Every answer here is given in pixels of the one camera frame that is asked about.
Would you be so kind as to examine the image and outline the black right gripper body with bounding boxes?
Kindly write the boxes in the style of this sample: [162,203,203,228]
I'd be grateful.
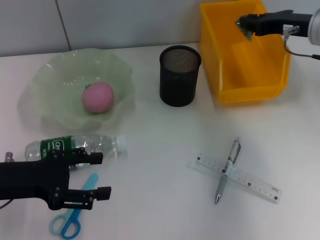
[264,9,314,38]

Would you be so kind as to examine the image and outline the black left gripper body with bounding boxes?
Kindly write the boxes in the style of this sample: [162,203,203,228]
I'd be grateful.
[0,149,73,211]

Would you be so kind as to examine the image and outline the green plastic wrapper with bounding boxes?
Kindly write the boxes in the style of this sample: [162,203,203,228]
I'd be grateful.
[234,19,254,41]

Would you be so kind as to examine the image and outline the clear water bottle green label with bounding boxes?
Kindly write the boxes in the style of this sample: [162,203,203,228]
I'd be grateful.
[24,134,128,171]

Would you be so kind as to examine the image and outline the pink toy peach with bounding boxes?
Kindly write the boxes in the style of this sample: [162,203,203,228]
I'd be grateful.
[81,81,115,115]

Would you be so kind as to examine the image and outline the blue scissors with cover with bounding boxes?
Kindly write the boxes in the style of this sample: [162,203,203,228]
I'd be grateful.
[48,172,100,240]

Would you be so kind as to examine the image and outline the pale green glass fruit plate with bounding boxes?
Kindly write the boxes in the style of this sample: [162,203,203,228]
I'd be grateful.
[17,48,137,133]

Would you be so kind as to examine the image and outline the black mesh pen cup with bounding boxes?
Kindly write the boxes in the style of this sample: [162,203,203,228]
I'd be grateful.
[159,44,202,108]

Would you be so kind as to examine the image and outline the silver white ballpoint pen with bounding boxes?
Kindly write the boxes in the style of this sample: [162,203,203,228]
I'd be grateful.
[214,136,242,205]

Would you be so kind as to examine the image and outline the transparent plastic ruler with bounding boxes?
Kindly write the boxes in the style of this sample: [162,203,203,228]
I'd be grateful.
[187,151,283,205]

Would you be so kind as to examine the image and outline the yellow plastic bin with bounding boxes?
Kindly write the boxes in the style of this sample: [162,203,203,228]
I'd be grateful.
[199,0,292,105]

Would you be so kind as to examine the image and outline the left gripper cable with plug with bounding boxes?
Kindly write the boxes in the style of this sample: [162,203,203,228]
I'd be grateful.
[0,151,15,210]

